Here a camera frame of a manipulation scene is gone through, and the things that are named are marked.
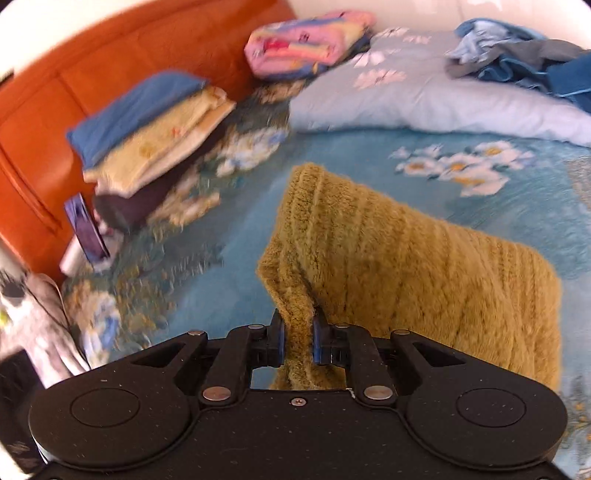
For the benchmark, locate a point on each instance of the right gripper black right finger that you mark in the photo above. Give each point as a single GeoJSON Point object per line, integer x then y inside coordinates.
{"type": "Point", "coordinates": [353, 349]}

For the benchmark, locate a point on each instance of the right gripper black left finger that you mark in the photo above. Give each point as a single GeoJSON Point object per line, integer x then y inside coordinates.
{"type": "Point", "coordinates": [232, 359]}

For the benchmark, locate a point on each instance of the mustard yellow knit sweater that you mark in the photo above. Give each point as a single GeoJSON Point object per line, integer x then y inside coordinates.
{"type": "Point", "coordinates": [365, 259]}

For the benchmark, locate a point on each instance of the teal floral bed blanket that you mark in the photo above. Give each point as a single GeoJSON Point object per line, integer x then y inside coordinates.
{"type": "Point", "coordinates": [194, 263]}

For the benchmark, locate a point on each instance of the purple phone box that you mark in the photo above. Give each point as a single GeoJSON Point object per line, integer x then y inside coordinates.
{"type": "Point", "coordinates": [86, 230]}

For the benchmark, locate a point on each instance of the stack of folded linens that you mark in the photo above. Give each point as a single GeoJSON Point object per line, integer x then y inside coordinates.
{"type": "Point", "coordinates": [140, 145]}

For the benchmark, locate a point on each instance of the light blue floral duvet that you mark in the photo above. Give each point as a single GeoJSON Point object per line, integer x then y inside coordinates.
{"type": "Point", "coordinates": [402, 82]}

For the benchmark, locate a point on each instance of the pink floral folded blanket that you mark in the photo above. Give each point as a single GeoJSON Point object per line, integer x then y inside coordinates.
{"type": "Point", "coordinates": [301, 49]}

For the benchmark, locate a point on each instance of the orange wooden headboard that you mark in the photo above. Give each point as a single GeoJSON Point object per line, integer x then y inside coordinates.
{"type": "Point", "coordinates": [39, 169]}

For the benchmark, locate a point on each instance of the blue fleece jacket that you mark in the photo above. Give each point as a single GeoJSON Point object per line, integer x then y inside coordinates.
{"type": "Point", "coordinates": [494, 51]}

